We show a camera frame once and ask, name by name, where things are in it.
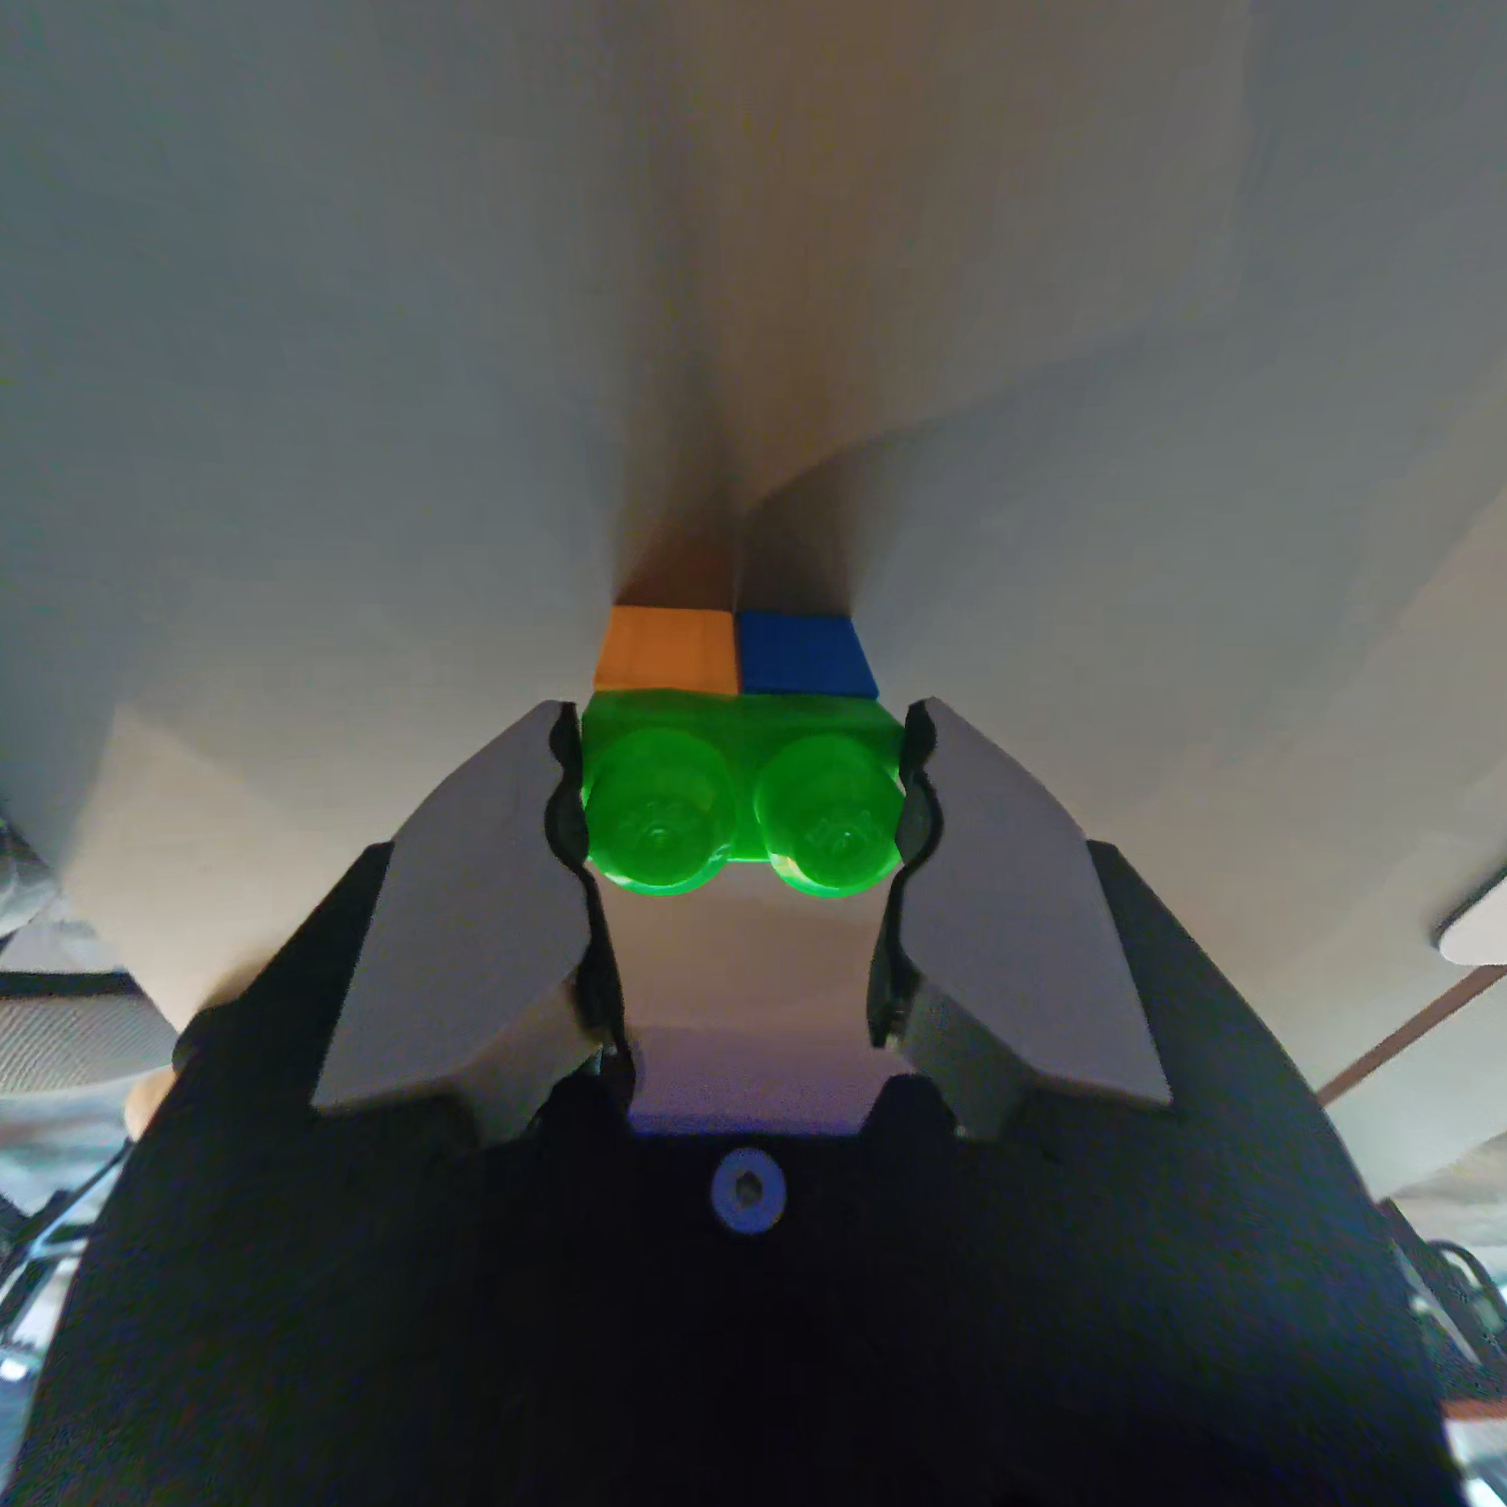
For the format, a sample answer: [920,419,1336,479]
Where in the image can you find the orange building block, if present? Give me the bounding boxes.
[593,606,742,697]

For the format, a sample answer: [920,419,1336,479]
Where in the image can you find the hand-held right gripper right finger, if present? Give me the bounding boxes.
[863,696,1175,1141]

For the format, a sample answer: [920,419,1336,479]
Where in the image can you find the green building block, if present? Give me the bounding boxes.
[577,688,913,900]

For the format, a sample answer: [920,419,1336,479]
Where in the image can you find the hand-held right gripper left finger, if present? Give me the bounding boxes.
[312,697,633,1148]

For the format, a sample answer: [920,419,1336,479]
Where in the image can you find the blue building block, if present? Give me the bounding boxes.
[735,610,879,703]

